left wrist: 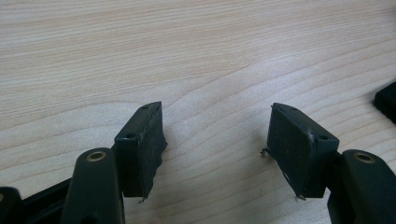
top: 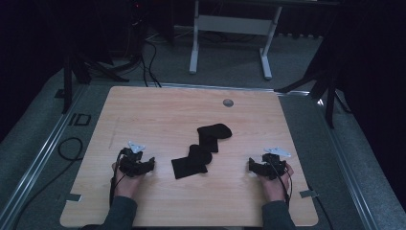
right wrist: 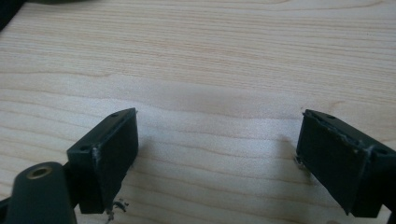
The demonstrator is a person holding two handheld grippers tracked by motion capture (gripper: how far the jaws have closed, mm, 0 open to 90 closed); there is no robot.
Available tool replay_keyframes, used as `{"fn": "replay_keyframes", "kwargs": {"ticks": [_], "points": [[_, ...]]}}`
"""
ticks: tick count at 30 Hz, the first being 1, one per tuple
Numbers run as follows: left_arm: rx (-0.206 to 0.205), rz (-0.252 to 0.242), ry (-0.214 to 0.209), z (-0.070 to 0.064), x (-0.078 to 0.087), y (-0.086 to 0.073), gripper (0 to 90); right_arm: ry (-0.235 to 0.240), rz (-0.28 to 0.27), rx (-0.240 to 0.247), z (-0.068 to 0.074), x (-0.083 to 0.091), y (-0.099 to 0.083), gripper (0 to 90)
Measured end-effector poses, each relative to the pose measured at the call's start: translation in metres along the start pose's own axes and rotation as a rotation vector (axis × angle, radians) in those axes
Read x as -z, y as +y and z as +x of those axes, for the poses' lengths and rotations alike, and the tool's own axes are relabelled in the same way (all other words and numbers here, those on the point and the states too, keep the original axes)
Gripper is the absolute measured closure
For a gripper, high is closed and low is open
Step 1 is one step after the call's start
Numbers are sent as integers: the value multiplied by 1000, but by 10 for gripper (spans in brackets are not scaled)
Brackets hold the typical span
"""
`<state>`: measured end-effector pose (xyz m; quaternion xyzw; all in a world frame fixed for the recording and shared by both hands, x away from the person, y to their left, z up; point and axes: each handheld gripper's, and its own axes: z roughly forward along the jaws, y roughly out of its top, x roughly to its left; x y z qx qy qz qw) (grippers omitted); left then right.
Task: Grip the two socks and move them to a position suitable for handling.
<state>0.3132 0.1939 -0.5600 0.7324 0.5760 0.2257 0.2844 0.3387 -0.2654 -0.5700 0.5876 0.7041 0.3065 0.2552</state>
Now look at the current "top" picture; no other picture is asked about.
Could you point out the person's left hand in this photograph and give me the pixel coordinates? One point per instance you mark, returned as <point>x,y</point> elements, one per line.
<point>127,185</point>

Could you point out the black sock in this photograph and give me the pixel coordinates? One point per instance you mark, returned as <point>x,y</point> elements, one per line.
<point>191,163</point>
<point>212,135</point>

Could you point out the metal floor rail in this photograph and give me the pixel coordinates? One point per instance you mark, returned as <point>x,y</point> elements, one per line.
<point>223,87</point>
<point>348,172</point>
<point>35,159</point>

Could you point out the grey tape piece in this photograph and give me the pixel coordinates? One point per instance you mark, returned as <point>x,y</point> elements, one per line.
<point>74,197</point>
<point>309,193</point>

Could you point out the grey round table grommet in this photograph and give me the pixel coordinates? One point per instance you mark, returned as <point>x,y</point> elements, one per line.
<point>228,103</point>

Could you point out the white desk frame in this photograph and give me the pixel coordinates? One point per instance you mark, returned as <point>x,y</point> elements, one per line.
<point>233,25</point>

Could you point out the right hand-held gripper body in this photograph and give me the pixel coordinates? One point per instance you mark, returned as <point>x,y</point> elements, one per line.
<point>274,166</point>

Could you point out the black tripod stand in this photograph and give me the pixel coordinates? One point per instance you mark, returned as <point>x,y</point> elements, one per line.
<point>68,76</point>
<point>328,92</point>

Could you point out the black floor tape marking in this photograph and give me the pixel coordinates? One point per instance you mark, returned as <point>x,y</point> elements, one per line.
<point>79,119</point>

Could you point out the person's right hand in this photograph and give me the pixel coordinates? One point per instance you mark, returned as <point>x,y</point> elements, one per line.
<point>276,190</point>

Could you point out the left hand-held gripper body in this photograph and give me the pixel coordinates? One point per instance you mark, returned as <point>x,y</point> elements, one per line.
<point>130,161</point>

